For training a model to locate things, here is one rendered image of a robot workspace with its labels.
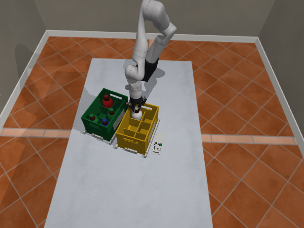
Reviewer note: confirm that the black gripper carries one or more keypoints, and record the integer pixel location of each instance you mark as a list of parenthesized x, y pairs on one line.
[(141, 102)]

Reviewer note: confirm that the blue bottle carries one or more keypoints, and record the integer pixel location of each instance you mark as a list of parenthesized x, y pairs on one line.
[(105, 122)]

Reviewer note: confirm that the white paper pick list strip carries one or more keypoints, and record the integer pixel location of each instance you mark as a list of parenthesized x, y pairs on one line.
[(158, 143)]

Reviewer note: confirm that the yellow crate with dividers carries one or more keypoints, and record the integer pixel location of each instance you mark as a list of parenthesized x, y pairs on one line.
[(136, 134)]

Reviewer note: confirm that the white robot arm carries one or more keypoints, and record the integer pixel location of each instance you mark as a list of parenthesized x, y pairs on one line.
[(153, 11)]

